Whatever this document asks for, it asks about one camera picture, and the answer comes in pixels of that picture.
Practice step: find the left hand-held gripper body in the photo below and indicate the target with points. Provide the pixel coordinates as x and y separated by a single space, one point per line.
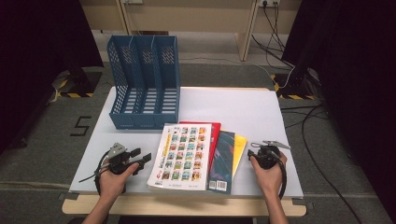
117 155

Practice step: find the white picture-grid book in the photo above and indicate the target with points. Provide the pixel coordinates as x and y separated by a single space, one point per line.
183 155

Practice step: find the person's left hand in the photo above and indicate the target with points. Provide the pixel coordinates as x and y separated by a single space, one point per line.
113 183

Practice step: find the yellow book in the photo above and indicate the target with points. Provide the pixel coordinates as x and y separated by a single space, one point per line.
239 149

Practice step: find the teal illustrated book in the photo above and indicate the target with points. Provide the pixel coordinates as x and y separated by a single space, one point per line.
222 161

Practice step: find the wooden table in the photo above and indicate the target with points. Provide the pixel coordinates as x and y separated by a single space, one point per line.
186 207

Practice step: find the black stand base striped tape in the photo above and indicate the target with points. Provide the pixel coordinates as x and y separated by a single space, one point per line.
71 88
286 90

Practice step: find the blue file rack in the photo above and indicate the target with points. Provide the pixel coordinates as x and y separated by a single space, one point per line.
168 77

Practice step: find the beige wooden desk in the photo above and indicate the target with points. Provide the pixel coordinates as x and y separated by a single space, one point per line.
193 17

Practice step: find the white wall socket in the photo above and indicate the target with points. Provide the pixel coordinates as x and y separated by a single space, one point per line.
269 2
133 1

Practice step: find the white table board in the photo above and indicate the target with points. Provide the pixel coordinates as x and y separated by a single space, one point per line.
211 102

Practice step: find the red book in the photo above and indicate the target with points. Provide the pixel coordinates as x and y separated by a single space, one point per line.
215 137

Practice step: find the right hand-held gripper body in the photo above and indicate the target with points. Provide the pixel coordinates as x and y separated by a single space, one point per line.
267 157

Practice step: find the black curtain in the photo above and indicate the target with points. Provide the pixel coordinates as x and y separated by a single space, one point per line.
37 46
358 62

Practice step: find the person's right hand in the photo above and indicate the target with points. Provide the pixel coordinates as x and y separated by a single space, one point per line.
271 180

